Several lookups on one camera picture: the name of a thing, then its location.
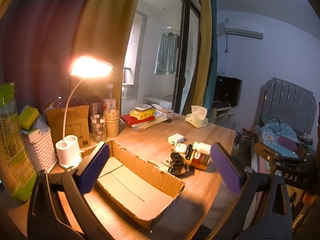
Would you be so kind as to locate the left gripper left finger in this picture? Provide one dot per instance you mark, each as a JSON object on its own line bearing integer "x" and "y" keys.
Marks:
{"x": 46, "y": 216}

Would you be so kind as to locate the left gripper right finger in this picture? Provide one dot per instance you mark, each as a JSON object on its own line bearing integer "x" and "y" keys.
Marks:
{"x": 262, "y": 207}

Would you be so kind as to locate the cardboard box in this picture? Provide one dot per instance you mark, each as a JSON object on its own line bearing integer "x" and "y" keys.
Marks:
{"x": 137, "y": 186}

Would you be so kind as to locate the white pill bottle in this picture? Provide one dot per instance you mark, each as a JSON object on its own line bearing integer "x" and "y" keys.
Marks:
{"x": 202, "y": 147}

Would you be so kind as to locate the orange tin can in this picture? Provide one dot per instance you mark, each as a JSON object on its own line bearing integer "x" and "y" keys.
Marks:
{"x": 199, "y": 160}

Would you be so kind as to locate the wristwatch with black strap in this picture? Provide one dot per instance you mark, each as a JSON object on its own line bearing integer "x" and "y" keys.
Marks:
{"x": 178, "y": 165}

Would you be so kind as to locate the white power adapter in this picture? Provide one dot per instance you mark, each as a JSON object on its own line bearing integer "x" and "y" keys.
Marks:
{"x": 175, "y": 139}

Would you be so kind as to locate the white earbuds case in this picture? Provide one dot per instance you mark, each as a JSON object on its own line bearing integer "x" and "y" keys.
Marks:
{"x": 181, "y": 148}

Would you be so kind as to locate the white desk lamp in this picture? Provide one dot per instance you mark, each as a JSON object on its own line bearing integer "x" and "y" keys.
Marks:
{"x": 83, "y": 67}

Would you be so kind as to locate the white perforated plastic basket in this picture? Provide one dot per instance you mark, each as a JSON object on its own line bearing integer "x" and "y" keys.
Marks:
{"x": 40, "y": 149}

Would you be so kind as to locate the floral glass jar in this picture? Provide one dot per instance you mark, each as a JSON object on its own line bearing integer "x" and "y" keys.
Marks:
{"x": 98, "y": 128}

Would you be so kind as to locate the brown lamp packaging box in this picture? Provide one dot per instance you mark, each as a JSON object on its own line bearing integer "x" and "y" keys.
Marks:
{"x": 76, "y": 123}

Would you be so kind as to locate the grey headboard bed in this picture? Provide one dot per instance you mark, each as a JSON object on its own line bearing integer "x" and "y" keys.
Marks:
{"x": 284, "y": 110}

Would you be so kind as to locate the stack of paper cups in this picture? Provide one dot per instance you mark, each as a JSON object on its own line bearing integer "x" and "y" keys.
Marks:
{"x": 112, "y": 119}

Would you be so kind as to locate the stainless steel thermos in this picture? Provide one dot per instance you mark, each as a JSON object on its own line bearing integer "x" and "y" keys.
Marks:
{"x": 95, "y": 108}

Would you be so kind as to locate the clear plastic water bottle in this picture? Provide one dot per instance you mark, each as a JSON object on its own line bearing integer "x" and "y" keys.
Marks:
{"x": 109, "y": 101}

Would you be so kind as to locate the yellow wet wipes pack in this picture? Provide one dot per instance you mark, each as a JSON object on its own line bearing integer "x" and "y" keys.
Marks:
{"x": 141, "y": 115}

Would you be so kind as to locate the grey case on wipes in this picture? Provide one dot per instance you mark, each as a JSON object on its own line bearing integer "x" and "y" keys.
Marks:
{"x": 143, "y": 107}

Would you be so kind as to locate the black television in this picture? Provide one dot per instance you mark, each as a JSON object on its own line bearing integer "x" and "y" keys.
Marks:
{"x": 227, "y": 90}

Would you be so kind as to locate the tissue pack with tissue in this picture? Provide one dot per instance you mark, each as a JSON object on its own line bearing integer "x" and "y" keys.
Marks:
{"x": 197, "y": 117}

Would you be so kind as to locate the white small boxes pile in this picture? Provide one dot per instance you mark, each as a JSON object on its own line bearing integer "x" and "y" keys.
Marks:
{"x": 162, "y": 112}

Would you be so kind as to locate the yellow curtain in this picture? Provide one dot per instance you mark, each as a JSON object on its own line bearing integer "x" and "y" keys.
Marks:
{"x": 103, "y": 32}

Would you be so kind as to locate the hanging grey clothes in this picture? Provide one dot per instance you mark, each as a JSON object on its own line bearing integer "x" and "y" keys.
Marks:
{"x": 167, "y": 54}

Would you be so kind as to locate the white air conditioner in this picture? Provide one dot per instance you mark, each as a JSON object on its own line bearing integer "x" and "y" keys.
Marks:
{"x": 241, "y": 28}

